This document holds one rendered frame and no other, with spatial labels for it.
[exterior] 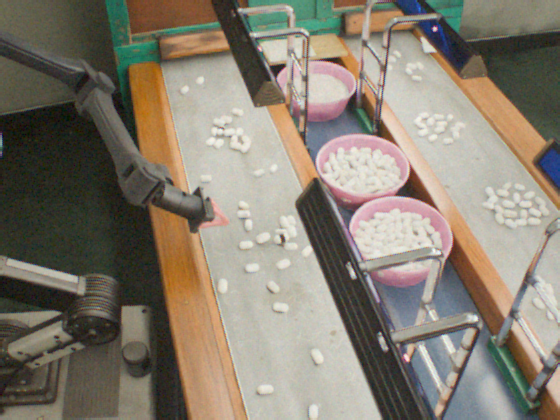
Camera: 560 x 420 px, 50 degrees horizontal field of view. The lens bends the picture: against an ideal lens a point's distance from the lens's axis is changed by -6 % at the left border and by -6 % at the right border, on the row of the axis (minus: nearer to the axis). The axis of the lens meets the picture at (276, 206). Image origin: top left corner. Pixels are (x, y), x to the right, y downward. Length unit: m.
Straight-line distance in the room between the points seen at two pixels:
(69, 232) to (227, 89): 1.04
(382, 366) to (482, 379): 0.56
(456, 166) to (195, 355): 0.96
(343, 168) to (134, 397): 0.86
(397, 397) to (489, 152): 1.17
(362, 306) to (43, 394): 0.97
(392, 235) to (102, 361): 0.84
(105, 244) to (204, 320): 1.33
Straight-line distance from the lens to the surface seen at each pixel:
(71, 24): 3.19
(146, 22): 2.26
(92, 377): 1.75
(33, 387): 1.72
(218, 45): 2.27
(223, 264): 1.57
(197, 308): 1.46
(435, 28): 1.86
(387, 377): 0.99
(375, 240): 1.65
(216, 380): 1.35
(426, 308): 1.23
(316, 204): 1.20
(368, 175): 1.83
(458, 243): 1.65
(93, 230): 2.78
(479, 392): 1.50
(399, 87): 2.21
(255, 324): 1.46
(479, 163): 1.94
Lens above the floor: 1.93
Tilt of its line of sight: 44 degrees down
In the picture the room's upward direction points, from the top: straight up
